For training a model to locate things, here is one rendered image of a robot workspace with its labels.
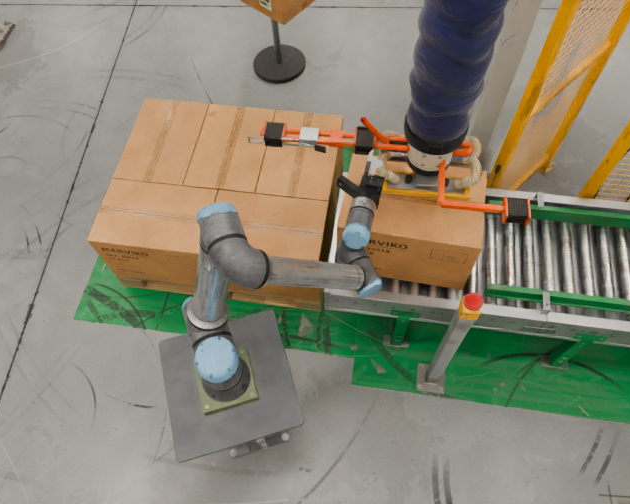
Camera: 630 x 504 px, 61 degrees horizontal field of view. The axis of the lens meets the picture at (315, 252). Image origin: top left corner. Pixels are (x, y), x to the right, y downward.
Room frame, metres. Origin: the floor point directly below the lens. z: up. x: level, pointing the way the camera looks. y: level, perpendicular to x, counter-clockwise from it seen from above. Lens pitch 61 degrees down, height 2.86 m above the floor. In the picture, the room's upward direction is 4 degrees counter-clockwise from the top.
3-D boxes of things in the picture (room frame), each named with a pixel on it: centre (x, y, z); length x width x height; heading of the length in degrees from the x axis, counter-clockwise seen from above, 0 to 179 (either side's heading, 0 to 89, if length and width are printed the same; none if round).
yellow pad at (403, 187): (1.20, -0.45, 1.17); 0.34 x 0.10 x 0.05; 78
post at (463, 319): (0.75, -0.57, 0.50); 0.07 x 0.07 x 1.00; 77
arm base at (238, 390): (0.61, 0.39, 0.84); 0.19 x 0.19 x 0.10
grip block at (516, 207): (0.98, -0.71, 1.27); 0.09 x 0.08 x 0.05; 168
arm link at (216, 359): (0.61, 0.38, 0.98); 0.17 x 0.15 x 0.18; 17
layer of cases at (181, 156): (1.80, 0.47, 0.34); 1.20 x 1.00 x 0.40; 77
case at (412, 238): (1.28, -0.44, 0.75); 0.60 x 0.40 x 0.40; 74
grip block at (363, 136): (1.34, -0.22, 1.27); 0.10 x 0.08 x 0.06; 168
